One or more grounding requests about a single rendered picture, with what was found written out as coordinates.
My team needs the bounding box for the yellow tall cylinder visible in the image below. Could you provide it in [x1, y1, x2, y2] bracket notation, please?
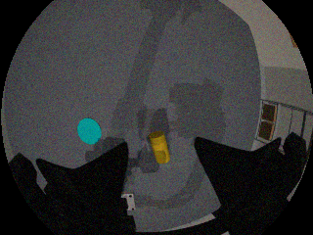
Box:
[149, 130, 169, 164]

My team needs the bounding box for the cyan circle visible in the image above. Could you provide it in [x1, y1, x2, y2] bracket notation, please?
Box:
[77, 117, 102, 145]

